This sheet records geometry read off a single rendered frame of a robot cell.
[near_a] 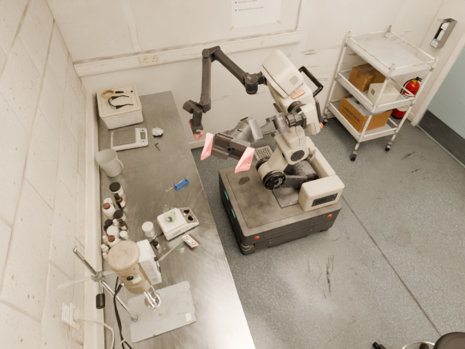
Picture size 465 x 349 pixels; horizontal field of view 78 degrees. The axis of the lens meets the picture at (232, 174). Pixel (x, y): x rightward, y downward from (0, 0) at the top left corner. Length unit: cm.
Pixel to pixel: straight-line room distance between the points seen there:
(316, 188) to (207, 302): 112
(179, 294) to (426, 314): 182
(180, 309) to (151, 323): 14
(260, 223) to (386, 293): 108
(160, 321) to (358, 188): 222
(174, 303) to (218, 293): 22
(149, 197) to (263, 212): 86
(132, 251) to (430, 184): 298
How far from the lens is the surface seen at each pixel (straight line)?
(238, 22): 264
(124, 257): 99
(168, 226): 164
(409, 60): 314
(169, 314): 153
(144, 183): 197
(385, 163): 343
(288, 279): 241
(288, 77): 155
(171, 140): 221
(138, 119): 241
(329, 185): 221
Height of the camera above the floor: 221
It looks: 49 degrees down
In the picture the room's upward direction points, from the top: straight up
